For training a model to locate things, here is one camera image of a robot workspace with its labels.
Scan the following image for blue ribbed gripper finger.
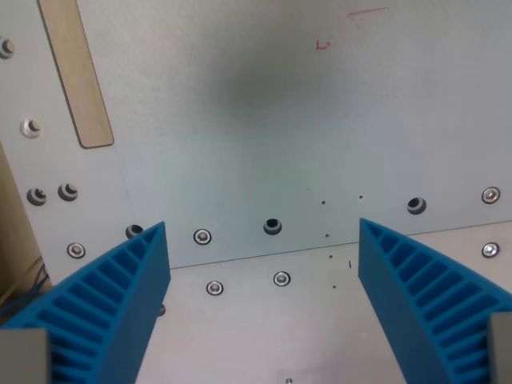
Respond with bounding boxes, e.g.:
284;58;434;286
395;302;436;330
357;217;512;384
0;221;172;384

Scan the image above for light wooden board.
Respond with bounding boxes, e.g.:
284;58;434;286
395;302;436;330
0;139;54;318

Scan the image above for long light wooden strip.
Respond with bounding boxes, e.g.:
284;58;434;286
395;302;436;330
37;0;115;150

